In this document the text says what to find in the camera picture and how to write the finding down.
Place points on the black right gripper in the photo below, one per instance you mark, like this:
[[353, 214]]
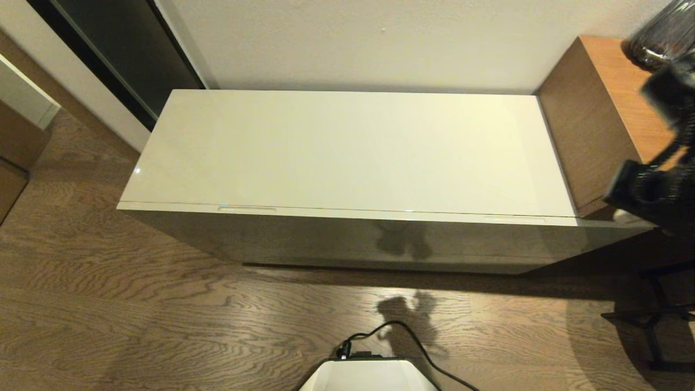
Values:
[[651, 193]]

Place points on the silver and black robot base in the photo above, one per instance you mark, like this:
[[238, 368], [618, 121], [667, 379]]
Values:
[[369, 377]]

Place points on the glossy white drawer cabinet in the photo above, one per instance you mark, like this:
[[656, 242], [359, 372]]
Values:
[[353, 152]]

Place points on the brown wooden side cabinet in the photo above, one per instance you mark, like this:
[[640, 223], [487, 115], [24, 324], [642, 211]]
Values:
[[592, 108]]

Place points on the dark glass vase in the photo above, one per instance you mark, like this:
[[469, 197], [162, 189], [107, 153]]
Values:
[[651, 43]]

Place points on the dark door panel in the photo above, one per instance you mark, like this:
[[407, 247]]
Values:
[[130, 49]]

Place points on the brown and white furniture piece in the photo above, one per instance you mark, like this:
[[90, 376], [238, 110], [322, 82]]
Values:
[[16, 141]]

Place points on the white door frame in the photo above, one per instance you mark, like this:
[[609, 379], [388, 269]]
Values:
[[81, 92]]

